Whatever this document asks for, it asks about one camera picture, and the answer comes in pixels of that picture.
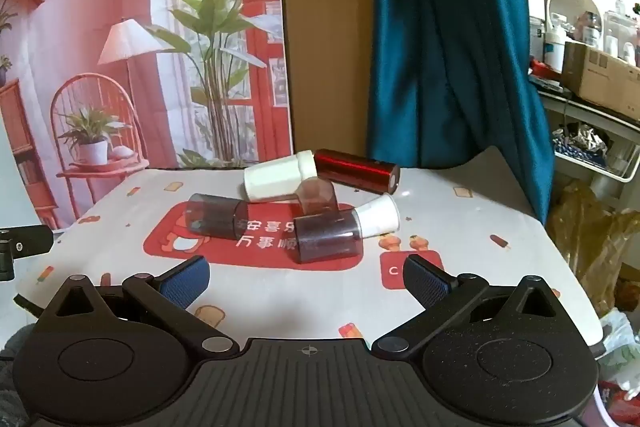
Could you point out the yellow-brown plastic bag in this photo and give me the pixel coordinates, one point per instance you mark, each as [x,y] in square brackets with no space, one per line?
[590,237]

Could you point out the translucent brown faceted cup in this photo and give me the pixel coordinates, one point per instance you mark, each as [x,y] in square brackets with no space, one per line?
[320,197]

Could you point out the translucent dark plastic cup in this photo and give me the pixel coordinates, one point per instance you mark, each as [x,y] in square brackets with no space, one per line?
[215,217]
[325,239]

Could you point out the red packaging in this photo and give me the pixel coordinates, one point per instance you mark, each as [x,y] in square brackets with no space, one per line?
[620,402]

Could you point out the tall white cup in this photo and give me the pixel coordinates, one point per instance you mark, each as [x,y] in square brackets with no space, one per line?
[277,179]

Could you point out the cardboard box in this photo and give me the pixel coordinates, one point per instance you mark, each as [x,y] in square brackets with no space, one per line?
[600,74]

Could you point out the white plastic bag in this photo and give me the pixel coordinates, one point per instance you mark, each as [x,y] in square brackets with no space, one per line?
[622,342]

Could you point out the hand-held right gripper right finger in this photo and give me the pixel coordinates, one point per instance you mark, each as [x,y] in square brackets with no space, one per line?
[425,281]

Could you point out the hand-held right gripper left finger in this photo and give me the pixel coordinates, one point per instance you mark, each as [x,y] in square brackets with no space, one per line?
[186,281]

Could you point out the white bottle with blue label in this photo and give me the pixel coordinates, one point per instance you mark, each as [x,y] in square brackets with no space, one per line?
[555,44]

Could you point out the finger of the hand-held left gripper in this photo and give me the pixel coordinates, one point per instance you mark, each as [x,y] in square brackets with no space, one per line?
[30,241]

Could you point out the wooden board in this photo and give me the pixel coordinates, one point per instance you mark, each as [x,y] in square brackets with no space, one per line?
[325,32]

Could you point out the red metallic cup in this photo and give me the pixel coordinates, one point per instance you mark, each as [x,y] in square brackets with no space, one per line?
[355,169]

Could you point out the teal curtain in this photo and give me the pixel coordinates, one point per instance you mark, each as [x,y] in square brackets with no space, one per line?
[450,57]

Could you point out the clear plastic organiser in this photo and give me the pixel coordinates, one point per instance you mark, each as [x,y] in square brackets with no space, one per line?
[622,29]

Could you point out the grey cloth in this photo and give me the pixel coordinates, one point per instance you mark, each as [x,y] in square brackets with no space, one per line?
[12,382]

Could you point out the small white paper cup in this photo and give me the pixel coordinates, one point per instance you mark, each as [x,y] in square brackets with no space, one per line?
[377,216]

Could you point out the white storage shelf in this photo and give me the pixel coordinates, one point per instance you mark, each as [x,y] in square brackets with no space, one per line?
[575,107]

